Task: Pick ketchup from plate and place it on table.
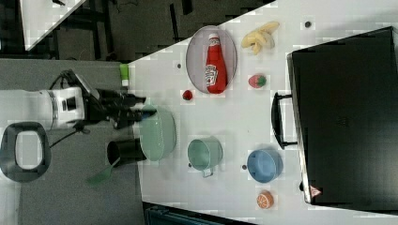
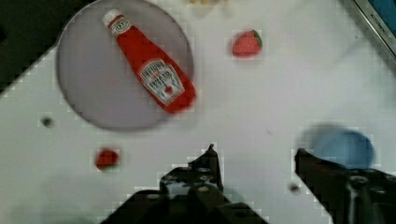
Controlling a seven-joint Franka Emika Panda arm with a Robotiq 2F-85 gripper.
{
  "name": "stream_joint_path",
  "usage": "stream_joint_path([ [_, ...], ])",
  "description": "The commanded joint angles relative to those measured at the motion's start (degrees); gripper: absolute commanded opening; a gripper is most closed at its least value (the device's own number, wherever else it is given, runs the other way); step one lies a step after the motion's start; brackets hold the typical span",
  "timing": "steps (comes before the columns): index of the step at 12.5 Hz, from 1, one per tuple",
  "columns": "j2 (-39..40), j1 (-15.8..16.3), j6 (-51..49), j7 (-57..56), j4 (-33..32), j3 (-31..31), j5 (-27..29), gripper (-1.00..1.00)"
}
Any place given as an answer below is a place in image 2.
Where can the red plush ketchup bottle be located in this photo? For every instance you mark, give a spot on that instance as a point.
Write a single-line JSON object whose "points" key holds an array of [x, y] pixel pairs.
{"points": [[157, 72]]}

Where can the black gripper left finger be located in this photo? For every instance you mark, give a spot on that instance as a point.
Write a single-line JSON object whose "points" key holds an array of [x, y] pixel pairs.
{"points": [[187, 195]]}

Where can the silver toaster oven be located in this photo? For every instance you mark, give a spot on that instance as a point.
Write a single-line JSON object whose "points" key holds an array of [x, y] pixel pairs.
{"points": [[376, 19]]}

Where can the red toy strawberry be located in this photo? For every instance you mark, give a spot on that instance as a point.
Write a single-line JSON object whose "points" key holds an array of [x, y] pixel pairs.
{"points": [[248, 44]]}

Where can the grey round plate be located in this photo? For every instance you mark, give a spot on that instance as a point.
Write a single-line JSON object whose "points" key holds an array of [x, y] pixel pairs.
{"points": [[94, 75]]}

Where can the blue cup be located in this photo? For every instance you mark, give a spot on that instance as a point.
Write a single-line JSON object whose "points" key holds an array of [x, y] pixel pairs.
{"points": [[345, 147]]}

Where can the small red toy tomato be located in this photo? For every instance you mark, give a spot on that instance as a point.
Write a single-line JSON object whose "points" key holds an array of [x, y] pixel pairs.
{"points": [[106, 158]]}

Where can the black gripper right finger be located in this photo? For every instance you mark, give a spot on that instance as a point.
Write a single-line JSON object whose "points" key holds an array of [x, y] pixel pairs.
{"points": [[350, 196]]}

